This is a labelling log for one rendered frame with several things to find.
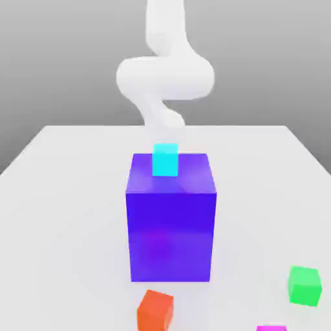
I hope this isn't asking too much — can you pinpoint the small cyan cube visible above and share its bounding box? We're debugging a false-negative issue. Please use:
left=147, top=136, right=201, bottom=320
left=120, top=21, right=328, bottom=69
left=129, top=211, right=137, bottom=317
left=151, top=143, right=179, bottom=177

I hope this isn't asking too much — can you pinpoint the small orange cube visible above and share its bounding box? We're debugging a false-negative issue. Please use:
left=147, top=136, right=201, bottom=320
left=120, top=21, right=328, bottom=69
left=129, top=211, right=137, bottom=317
left=136, top=289, right=175, bottom=331

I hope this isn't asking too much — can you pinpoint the small green cube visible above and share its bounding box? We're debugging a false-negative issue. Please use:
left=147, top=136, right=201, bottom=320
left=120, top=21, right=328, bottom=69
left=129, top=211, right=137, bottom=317
left=288, top=265, right=323, bottom=308

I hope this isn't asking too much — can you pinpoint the large purple box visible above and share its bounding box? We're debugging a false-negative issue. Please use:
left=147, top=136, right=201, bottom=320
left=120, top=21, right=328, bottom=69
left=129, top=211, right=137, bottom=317
left=125, top=153, right=217, bottom=283

